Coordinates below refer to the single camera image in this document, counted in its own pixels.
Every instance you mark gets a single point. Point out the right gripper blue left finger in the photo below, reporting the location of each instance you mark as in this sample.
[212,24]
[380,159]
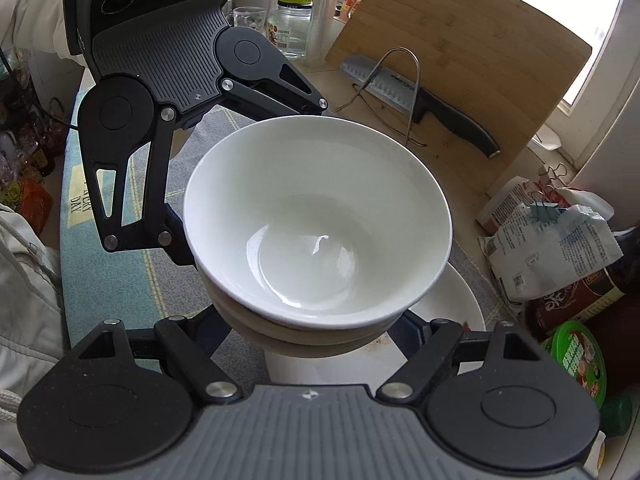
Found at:
[187,346]

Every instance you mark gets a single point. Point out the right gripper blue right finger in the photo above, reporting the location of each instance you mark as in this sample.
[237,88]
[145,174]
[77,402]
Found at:
[429,347]

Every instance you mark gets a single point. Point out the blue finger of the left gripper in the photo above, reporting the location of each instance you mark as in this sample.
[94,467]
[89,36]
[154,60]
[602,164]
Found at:
[174,241]

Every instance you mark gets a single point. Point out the white plate with stain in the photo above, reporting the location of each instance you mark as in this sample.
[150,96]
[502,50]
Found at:
[457,295]

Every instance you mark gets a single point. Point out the white bowl front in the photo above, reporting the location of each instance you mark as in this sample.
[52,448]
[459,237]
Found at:
[306,351]

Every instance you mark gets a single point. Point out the white bowl pink flowers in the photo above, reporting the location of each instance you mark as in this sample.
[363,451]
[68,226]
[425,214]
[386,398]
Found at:
[287,332]

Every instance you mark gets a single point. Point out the grey green checked mat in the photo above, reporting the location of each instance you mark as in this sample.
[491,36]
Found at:
[140,287]

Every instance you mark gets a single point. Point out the glass mug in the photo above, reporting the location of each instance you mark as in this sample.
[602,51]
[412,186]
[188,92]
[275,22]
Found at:
[253,17]

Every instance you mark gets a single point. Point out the glass jar green lid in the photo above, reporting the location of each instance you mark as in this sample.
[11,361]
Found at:
[288,27]

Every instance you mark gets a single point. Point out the green lid sauce jar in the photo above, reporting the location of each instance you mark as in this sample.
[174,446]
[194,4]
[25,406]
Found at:
[574,347]

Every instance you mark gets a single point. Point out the white blue plastic bag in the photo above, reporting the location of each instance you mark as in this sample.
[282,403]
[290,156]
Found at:
[542,248]

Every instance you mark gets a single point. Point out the dark soy sauce bottle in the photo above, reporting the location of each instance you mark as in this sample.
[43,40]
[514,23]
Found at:
[590,295]

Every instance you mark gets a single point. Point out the red white food bag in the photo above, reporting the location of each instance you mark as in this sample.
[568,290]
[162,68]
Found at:
[515,192]

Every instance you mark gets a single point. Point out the green lid small jar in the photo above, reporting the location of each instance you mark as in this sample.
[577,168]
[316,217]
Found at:
[616,416]

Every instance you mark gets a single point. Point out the bamboo cutting board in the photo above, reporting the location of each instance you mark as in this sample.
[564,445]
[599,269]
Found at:
[502,62]

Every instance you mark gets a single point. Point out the metal wire rack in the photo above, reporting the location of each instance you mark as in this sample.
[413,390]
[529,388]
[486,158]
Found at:
[398,92]

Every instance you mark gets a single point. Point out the black handled kitchen knife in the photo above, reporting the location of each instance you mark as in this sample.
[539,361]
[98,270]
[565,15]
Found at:
[461,125]

